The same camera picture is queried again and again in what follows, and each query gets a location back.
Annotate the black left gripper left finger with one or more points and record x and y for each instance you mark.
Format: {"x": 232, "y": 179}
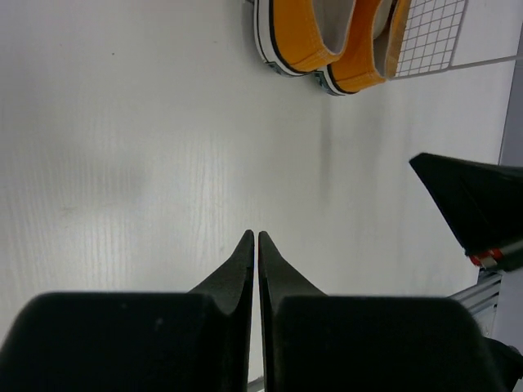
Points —
{"x": 137, "y": 341}

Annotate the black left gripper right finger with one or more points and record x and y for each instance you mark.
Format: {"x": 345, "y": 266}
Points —
{"x": 316, "y": 342}

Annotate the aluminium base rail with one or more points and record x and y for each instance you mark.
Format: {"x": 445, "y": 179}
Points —
{"x": 481, "y": 300}

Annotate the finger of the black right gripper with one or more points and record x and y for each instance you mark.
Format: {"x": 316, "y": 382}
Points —
{"x": 482, "y": 205}

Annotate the white wire wooden shoe shelf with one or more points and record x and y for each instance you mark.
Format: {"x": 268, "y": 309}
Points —
{"x": 430, "y": 38}

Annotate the orange sneaker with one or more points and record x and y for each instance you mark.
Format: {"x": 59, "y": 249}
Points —
{"x": 295, "y": 38}
{"x": 372, "y": 49}

